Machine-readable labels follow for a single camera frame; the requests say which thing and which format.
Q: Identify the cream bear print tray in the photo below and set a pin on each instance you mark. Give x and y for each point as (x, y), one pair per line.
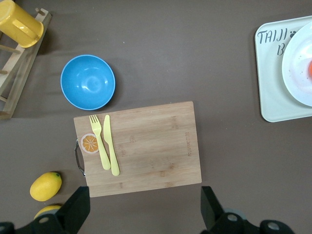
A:
(270, 97)

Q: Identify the yellow plastic knife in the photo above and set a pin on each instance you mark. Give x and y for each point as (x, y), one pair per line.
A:
(109, 137)

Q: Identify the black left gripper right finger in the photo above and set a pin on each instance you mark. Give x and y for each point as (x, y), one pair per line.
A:
(209, 207)

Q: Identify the yellow plastic fork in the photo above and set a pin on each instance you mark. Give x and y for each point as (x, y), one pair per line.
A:
(102, 153)

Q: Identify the toy orange slice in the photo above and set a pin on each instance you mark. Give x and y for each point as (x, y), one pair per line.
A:
(89, 143)

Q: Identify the yellow mug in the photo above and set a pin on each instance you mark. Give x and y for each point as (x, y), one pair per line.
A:
(14, 20)

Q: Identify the bamboo cutting board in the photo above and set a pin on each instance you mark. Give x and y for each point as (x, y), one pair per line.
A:
(156, 151)

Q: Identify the yellow lemon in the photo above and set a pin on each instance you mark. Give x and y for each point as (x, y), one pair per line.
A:
(47, 209)
(45, 186)

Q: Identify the orange mandarin fruit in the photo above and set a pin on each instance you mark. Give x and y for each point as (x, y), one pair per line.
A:
(310, 69)

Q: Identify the blue bowl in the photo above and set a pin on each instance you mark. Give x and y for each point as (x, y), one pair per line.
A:
(87, 82)

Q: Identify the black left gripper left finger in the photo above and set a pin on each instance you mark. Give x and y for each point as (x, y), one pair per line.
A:
(75, 207)

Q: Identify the wooden peg rack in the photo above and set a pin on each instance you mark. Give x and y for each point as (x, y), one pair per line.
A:
(22, 73)

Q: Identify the brown table cover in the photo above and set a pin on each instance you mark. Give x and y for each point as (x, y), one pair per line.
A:
(170, 48)

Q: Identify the round white plate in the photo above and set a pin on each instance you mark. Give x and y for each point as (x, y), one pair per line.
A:
(295, 61)

